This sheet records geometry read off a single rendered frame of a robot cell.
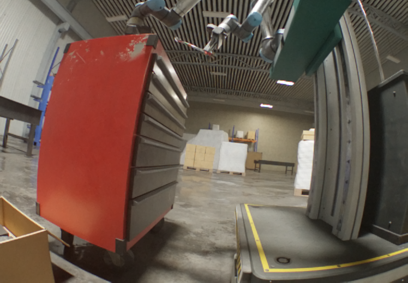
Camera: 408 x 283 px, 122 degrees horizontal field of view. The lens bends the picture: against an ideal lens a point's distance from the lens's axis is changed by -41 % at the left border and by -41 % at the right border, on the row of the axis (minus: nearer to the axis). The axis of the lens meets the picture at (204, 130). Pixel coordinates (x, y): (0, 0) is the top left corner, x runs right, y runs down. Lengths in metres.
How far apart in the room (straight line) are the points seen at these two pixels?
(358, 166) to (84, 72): 0.99
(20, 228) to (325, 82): 1.36
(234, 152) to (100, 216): 7.48
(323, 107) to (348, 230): 0.52
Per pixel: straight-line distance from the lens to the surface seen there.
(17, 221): 0.82
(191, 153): 7.82
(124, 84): 0.67
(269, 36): 1.26
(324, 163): 0.85
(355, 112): 0.65
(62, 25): 10.43
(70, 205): 0.79
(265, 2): 1.25
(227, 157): 7.98
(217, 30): 1.06
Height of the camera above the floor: 0.53
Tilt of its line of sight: 8 degrees up
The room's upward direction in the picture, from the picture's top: 7 degrees clockwise
